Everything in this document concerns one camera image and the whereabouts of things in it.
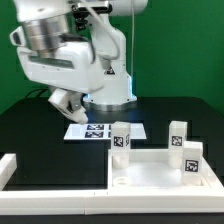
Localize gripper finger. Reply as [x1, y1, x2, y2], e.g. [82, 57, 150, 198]
[68, 92, 82, 112]

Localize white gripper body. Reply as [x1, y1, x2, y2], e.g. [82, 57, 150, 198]
[10, 26, 104, 94]

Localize white square table top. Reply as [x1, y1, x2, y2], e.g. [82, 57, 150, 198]
[108, 149, 217, 189]

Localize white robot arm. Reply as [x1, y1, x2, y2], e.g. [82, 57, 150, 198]
[10, 0, 148, 118]

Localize white tag sheet with markers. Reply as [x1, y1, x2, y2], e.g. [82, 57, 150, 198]
[64, 123, 146, 140]

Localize white U-shaped obstacle fence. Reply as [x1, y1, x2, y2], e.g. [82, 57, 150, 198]
[0, 154, 224, 215]

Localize black cables at base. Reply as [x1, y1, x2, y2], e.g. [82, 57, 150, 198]
[24, 87, 51, 99]

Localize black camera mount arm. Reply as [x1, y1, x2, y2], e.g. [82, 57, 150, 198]
[74, 13, 89, 32]

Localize camera on top mount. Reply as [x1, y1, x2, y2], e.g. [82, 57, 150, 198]
[72, 0, 112, 14]

